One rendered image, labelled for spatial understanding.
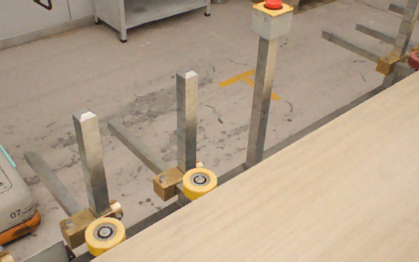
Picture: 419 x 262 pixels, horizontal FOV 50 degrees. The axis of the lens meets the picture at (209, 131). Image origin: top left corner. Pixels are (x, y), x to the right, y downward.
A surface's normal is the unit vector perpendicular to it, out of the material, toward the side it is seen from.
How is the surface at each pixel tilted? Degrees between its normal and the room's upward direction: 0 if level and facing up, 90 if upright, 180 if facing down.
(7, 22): 90
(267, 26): 90
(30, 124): 0
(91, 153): 90
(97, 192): 90
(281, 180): 0
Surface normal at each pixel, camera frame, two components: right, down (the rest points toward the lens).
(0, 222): 0.64, 0.49
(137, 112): 0.04, -0.79
